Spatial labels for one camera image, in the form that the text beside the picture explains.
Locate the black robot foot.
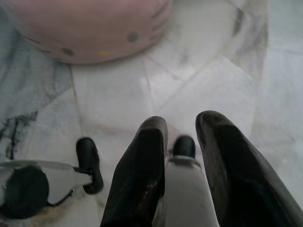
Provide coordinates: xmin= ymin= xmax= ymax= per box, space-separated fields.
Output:
xmin=173 ymin=135 xmax=196 ymax=159
xmin=76 ymin=137 xmax=104 ymax=195

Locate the black robot left foot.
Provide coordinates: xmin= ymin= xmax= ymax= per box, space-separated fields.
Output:
xmin=76 ymin=137 xmax=104 ymax=195

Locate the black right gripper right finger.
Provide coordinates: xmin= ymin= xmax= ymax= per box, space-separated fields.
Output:
xmin=195 ymin=112 xmax=303 ymax=227

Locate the black robot right foot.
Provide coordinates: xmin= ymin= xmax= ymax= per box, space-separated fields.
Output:
xmin=173 ymin=135 xmax=196 ymax=159

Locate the pink cat face pillow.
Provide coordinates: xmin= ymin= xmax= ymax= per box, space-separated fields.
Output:
xmin=0 ymin=0 xmax=174 ymax=65

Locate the white robot left leg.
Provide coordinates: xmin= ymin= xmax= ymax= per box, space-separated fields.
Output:
xmin=0 ymin=160 xmax=93 ymax=220

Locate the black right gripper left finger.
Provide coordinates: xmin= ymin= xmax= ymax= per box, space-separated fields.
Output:
xmin=100 ymin=116 xmax=169 ymax=227

